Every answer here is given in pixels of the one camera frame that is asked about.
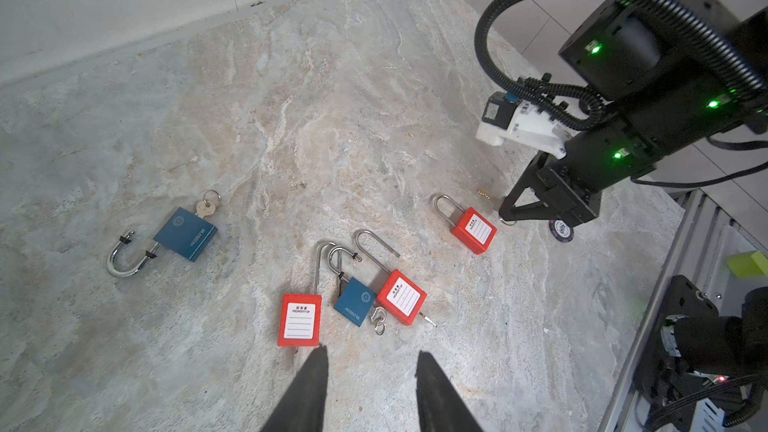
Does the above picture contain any green cube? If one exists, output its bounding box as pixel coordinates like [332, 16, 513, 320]
[726, 250, 768, 279]

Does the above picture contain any blue padlock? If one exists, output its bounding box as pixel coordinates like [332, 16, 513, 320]
[328, 245, 387, 336]
[106, 189, 222, 278]

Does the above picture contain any aluminium rail frame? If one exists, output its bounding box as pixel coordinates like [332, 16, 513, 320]
[599, 190, 767, 431]

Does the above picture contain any blue padlock far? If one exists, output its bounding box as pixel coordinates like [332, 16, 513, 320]
[106, 189, 222, 278]

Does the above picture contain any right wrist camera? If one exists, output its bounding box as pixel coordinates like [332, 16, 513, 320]
[476, 92, 573, 159]

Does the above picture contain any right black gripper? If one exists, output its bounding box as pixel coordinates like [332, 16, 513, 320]
[497, 131, 637, 229]

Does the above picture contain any red padlock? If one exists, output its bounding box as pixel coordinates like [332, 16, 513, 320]
[431, 194, 498, 255]
[277, 241, 336, 348]
[353, 229, 438, 328]

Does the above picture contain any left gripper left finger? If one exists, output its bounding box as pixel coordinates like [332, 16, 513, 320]
[261, 345, 329, 432]

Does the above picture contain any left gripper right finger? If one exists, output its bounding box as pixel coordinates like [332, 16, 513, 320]
[416, 351, 482, 432]

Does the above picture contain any blue padlock centre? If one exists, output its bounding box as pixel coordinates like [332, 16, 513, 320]
[328, 245, 387, 336]

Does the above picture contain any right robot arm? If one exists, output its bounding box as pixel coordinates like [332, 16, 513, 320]
[474, 0, 767, 227]

